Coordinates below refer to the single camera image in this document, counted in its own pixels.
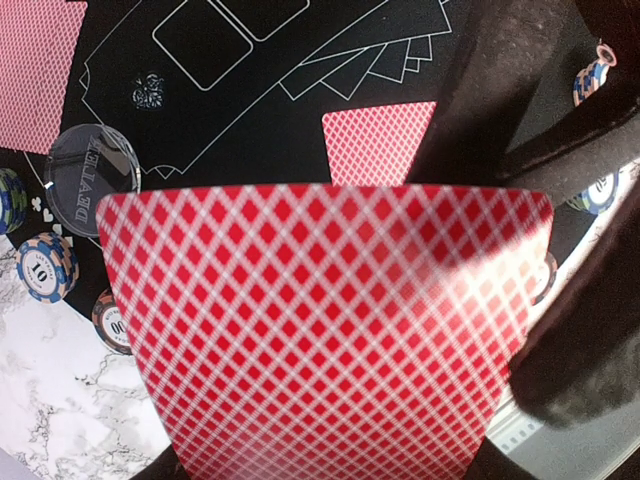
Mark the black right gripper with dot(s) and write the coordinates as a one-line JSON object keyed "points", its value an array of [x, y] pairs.
{"points": [[581, 359]]}

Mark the red playing card deck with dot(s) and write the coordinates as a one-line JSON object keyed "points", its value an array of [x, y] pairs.
{"points": [[321, 332]]}

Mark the blue orange chip stack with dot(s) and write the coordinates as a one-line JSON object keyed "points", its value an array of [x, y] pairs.
{"points": [[592, 77]]}

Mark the red card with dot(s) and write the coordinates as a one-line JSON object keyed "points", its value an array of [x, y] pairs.
{"points": [[375, 146], [38, 42]]}

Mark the red poker chip stack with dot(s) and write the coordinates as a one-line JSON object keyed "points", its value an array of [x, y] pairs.
{"points": [[109, 324]]}

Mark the black white poker chip stack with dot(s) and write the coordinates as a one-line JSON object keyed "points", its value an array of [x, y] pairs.
{"points": [[48, 267]]}

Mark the green poker chip stack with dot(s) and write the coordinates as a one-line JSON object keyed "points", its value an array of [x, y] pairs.
{"points": [[13, 201]]}

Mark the round black poker mat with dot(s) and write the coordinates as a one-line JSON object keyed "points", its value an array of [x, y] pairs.
{"points": [[224, 92]]}

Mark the silver dealer button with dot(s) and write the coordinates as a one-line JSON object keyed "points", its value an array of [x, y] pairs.
{"points": [[85, 164]]}

